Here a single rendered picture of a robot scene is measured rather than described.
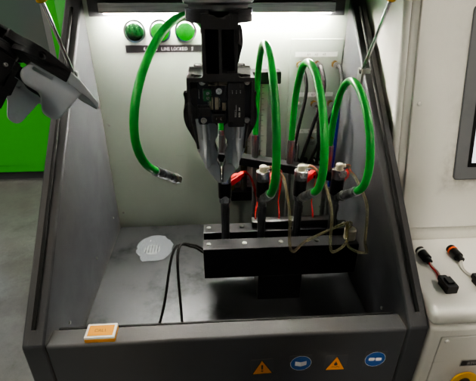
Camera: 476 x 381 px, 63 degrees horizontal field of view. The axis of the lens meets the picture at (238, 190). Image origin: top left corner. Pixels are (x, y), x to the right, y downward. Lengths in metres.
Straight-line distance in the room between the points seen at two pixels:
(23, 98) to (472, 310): 0.78
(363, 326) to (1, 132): 3.26
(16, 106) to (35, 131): 2.95
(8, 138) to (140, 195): 2.55
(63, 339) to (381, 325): 0.55
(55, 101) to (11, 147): 3.16
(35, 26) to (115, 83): 2.26
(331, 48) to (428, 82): 0.27
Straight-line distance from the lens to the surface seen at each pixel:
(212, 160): 0.50
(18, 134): 3.58
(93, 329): 0.74
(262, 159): 0.95
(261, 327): 0.72
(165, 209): 1.17
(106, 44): 1.04
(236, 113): 0.42
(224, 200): 0.79
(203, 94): 0.42
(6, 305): 2.43
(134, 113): 0.61
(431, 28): 0.90
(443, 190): 0.95
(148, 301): 0.96
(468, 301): 0.83
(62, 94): 0.50
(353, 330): 0.74
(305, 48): 1.03
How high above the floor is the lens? 1.48
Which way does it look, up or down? 28 degrees down
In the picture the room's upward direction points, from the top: straight up
